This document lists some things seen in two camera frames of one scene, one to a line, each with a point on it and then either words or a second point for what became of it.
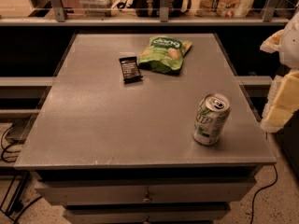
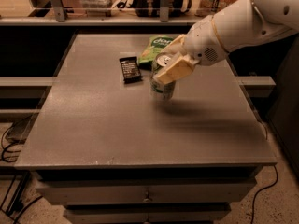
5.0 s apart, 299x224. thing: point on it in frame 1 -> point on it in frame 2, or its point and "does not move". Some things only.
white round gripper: x=291 y=49 -> x=202 y=44
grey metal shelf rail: x=61 y=20 does not move
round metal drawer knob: x=147 y=199 does not move
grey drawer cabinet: x=146 y=128 does not move
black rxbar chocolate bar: x=130 y=69 does not move
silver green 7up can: x=211 y=116 -> x=163 y=88
